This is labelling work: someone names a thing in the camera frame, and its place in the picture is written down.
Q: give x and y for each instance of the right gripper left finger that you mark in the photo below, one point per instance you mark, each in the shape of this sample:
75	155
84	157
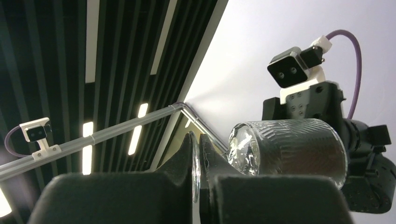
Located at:
160	197

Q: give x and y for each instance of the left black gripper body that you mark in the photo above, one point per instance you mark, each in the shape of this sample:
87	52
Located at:
320	101

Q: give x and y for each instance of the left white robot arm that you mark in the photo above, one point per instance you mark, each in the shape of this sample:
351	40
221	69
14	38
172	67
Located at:
371	178

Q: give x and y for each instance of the overhead white camera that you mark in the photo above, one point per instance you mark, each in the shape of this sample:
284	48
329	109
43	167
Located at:
36	131

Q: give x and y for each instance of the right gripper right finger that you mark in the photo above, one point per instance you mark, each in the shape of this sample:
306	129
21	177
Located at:
228	197

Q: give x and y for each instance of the ribbed clear wine glass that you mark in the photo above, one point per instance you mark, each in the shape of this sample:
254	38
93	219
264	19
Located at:
288	147

